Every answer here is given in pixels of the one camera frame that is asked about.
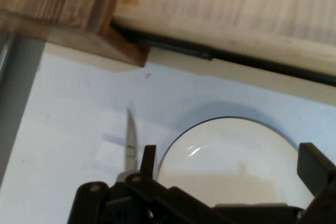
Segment silver table knife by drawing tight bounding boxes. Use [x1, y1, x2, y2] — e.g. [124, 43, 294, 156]
[117, 106, 144, 183]

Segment white bowl black rim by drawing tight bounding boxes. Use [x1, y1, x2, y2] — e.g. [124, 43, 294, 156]
[156, 116, 320, 207]

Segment dark wooden drawer cabinet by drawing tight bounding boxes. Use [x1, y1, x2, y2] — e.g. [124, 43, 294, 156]
[0, 0, 148, 68]

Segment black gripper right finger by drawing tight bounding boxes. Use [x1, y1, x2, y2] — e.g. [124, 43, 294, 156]
[296, 142, 336, 224]

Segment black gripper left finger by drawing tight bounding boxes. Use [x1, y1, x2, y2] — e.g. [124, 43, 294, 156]
[68, 144, 211, 224]

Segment light wooden drawer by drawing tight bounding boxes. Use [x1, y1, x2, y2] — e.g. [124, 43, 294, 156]
[112, 0, 336, 88]

